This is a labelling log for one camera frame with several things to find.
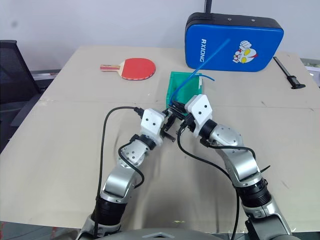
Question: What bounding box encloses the blue cable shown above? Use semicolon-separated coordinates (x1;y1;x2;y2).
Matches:
167;37;231;107

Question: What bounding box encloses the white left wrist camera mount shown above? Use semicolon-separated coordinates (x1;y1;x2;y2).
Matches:
140;108;167;146

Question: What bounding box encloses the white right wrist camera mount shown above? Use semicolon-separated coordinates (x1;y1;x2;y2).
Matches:
184;94;214;139

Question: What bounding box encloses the black caliper tool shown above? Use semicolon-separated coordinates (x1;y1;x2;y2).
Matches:
272;56;307;90

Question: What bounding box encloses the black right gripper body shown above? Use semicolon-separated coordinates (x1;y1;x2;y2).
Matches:
178;109;198;132

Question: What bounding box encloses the green plastic bin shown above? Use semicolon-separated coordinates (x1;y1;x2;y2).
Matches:
164;70;205;116

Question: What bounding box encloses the red table tennis paddle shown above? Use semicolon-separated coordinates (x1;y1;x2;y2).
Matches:
99;57;157;82

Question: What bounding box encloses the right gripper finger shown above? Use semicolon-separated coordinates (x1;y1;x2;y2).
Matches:
170;99;187;112
167;107;187;119

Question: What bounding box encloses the grey robot torso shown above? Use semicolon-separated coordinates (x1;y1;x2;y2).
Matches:
117;226;227;240

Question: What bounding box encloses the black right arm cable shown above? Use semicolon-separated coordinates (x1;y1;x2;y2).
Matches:
176;119;256;240

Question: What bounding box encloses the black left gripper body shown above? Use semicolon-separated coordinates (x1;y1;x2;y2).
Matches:
160;112;177;138

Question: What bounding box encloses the blue RXIONG kick pad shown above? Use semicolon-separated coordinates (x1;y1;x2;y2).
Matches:
184;12;285;73

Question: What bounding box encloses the black office chair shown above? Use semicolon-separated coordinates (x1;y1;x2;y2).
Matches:
0;39;61;154

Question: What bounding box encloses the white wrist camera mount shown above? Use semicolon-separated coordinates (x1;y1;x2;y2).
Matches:
140;108;167;146
184;94;214;139

